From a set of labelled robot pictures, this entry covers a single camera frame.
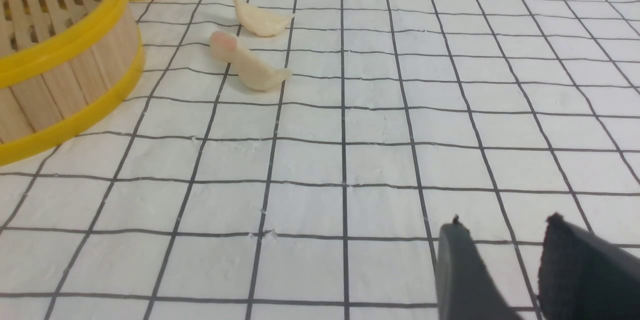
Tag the white black grid tablecloth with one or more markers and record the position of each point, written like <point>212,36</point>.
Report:
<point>322,199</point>

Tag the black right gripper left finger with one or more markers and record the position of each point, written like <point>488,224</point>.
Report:
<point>464,287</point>

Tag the pink dumpling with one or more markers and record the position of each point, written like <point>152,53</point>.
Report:
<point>223,46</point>

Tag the bamboo steamer tray yellow rim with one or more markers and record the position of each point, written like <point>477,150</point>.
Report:
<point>66,65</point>

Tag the white dumpling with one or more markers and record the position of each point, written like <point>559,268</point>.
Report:
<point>256,74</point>
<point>261,21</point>

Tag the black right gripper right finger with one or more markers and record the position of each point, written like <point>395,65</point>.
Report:
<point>583,277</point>

